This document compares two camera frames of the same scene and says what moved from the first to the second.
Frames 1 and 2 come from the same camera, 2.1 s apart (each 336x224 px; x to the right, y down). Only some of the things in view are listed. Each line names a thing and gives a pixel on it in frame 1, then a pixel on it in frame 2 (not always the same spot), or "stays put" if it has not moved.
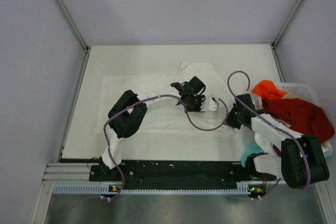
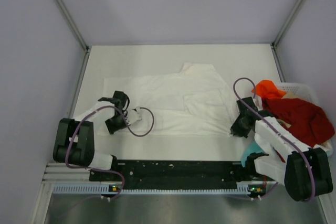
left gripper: x=198 y=108 -> x=112 y=129
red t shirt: x=303 y=117 stays put
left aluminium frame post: x=69 y=19 stays put
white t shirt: x=217 y=117 stays put
